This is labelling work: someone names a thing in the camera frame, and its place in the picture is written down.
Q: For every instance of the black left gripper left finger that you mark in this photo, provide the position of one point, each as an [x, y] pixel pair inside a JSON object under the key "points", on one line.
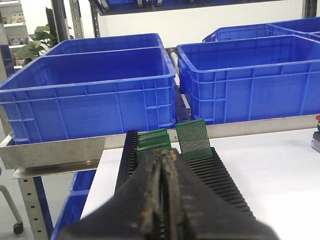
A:
{"points": [[133, 213]]}

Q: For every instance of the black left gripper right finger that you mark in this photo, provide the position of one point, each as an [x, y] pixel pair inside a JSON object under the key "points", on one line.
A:
{"points": [[202, 202]]}

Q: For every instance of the black slotted board rack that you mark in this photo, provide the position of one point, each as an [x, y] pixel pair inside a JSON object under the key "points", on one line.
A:
{"points": [[177, 199]]}

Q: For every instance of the green circuit board far left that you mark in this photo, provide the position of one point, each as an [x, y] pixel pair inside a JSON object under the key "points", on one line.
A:
{"points": [[142, 156]]}

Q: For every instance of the green circuit board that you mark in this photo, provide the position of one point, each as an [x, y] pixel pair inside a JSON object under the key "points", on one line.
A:
{"points": [[142, 156], [153, 139], [193, 140], [160, 146], [152, 133]]}

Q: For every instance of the green circuit board rear right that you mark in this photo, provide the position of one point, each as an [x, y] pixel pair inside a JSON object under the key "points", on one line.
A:
{"points": [[193, 140]]}

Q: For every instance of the green circuit board left middle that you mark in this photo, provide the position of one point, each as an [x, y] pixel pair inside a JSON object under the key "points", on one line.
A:
{"points": [[160, 146]]}

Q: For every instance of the green circuit board rear left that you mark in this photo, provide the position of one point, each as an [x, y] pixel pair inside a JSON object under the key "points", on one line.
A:
{"points": [[153, 139]]}

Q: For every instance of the green circuit board rear middle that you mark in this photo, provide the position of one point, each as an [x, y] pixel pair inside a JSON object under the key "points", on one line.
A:
{"points": [[152, 133]]}

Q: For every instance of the blue crate lower shelf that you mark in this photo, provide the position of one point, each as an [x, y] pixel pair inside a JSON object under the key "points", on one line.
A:
{"points": [[74, 203]]}

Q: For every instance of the metal shelf upright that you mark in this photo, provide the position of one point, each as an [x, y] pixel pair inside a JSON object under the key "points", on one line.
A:
{"points": [[33, 208]]}

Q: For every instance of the grey chair leg with caster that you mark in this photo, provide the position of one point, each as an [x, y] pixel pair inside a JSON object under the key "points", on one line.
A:
{"points": [[18, 227]]}

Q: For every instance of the blue crate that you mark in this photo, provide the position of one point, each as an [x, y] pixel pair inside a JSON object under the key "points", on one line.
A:
{"points": [[242, 32], [71, 96], [110, 43], [251, 79], [305, 27]]}

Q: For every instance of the blue crate centre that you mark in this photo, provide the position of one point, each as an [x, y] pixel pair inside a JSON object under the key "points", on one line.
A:
{"points": [[251, 79]]}

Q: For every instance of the red emergency stop button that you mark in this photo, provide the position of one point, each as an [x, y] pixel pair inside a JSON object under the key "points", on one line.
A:
{"points": [[315, 143]]}

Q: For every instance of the blue crate rear left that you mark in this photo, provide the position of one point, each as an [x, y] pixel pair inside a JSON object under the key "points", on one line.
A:
{"points": [[110, 43]]}

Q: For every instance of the blue crate rear right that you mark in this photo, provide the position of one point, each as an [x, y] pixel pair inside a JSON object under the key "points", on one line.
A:
{"points": [[242, 32]]}

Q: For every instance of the green potted plant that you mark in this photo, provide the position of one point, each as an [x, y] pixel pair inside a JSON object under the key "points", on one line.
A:
{"points": [[41, 42]]}

